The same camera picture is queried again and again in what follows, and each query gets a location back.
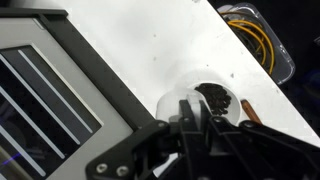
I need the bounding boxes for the wooden spoon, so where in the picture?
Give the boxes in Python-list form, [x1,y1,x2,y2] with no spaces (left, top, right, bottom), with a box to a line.
[240,99,264,125]

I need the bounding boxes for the white vented oven door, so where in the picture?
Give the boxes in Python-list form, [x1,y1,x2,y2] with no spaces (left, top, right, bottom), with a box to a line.
[0,16,134,180]

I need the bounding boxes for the clear plastic cable bin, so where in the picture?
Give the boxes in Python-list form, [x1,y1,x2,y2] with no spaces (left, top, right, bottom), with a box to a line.
[216,2,297,86]

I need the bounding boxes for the dark coffee beans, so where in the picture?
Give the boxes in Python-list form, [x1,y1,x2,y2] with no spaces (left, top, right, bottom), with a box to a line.
[194,83,233,117]

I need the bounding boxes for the yellow cable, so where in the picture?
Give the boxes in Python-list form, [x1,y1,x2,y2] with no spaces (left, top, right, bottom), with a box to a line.
[221,12,276,76]

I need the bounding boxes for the white toy kitchen unit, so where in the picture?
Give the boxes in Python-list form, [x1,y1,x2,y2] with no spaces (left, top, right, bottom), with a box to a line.
[0,8,158,180]

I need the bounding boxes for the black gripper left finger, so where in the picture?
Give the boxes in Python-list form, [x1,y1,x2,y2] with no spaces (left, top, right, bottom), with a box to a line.
[84,99,214,180]

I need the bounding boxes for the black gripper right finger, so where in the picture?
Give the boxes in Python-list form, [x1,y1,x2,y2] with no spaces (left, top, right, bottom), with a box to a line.
[199,99,320,180]

